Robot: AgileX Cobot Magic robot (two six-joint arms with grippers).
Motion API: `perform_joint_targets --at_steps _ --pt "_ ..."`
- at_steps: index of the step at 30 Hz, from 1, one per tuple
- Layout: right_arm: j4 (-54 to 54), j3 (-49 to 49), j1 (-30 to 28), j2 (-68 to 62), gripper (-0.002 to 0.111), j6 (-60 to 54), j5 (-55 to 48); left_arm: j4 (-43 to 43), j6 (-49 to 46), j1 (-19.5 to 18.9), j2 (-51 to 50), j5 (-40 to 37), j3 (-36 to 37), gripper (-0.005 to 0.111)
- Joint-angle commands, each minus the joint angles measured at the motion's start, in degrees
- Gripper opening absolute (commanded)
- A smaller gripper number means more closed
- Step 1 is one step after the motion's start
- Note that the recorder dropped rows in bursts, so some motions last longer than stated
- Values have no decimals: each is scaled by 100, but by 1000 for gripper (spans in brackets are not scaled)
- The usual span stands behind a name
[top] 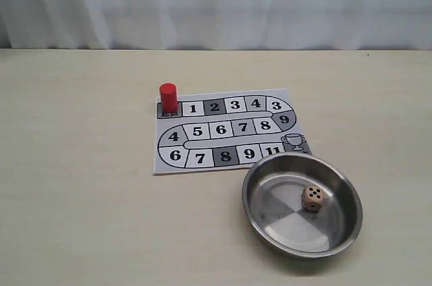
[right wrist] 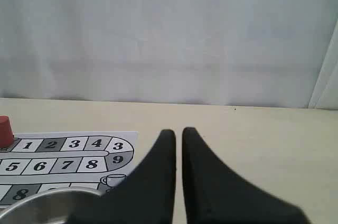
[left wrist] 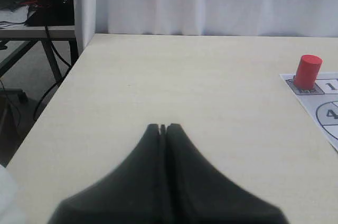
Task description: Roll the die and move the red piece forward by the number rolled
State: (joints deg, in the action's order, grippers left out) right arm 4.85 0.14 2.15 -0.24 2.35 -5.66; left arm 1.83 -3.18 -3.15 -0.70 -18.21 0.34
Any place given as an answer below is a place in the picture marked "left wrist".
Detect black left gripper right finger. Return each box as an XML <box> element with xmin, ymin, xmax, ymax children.
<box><xmin>165</xmin><ymin>124</ymin><xmax>288</xmax><ymax>223</ymax></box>

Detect black box on side table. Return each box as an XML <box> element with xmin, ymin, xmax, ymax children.
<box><xmin>26</xmin><ymin>0</ymin><xmax>74</xmax><ymax>27</ymax></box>

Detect white curtain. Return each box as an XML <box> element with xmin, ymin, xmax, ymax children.
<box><xmin>74</xmin><ymin>0</ymin><xmax>337</xmax><ymax>49</ymax></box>

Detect grey side table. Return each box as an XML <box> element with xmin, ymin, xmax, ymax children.
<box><xmin>1</xmin><ymin>25</ymin><xmax>79</xmax><ymax>82</ymax></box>

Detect black hanging cable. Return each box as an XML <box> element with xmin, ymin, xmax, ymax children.
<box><xmin>33</xmin><ymin>24</ymin><xmax>73</xmax><ymax>122</ymax></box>

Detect red cylinder game piece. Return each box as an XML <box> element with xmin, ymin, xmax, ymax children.
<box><xmin>294</xmin><ymin>54</ymin><xmax>323</xmax><ymax>90</ymax></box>

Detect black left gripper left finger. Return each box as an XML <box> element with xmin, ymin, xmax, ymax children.
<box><xmin>49</xmin><ymin>124</ymin><xmax>167</xmax><ymax>223</ymax></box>

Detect white papers on side table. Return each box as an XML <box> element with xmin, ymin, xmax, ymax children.
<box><xmin>1</xmin><ymin>5</ymin><xmax>35</xmax><ymax>29</ymax></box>

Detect paper game board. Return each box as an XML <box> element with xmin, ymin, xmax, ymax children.
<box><xmin>280</xmin><ymin>72</ymin><xmax>337</xmax><ymax>149</ymax></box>

